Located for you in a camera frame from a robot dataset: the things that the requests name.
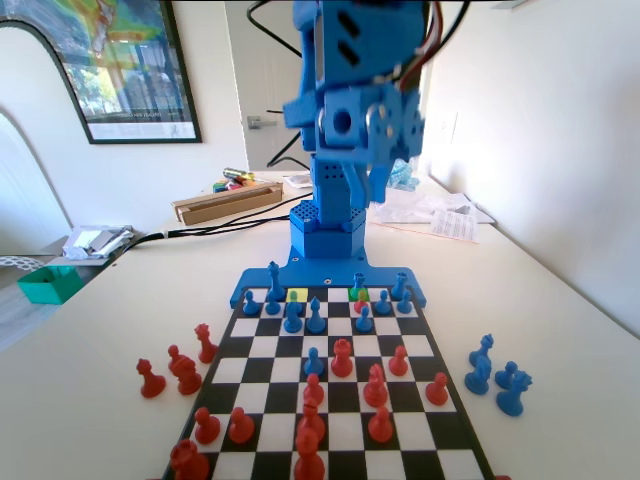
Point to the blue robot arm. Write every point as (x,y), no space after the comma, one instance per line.
(370,40)

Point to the red chess pawn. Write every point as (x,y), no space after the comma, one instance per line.
(174,356)
(380,430)
(241,430)
(398,365)
(206,430)
(437,392)
(359,307)
(314,390)

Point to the blue chess king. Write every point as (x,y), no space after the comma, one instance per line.
(273,280)

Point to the blue chess bishop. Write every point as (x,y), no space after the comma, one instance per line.
(314,322)
(483,350)

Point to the blue chess knight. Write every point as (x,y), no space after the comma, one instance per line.
(477,380)
(292,322)

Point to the red chess rook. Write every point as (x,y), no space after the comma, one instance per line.
(189,465)
(342,362)

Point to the red chess queen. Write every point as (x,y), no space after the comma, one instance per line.
(206,350)

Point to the blue chess queen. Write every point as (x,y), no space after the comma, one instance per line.
(512,400)

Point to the red chess pieces on board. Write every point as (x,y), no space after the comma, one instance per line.
(501,477)

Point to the blue patterned bag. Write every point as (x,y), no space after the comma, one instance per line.
(407,177)

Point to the clear plastic bag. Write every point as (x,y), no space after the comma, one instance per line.
(415,205)

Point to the white paper sheet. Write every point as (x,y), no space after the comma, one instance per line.
(297,180)

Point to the printed paper sheet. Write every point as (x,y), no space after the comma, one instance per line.
(455,226)

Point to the yellow green tube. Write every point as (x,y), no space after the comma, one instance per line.
(237,173)

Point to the colourful marker set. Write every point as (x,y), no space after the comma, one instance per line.
(222,187)

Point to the long cardboard box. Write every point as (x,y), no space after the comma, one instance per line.
(210,210)

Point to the black and white chessboard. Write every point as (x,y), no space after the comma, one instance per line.
(270,372)

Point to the black framed poster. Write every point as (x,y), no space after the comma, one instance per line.
(130,75)

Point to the crumpled paper pile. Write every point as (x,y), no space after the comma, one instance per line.
(90,240)

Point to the green plastic bin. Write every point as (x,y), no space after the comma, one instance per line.
(45,292)

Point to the polka dot cloth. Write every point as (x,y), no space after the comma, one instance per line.
(20,262)

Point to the blue base plate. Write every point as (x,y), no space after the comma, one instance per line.
(320,272)

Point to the white arched frame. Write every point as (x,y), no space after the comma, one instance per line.
(25,150)

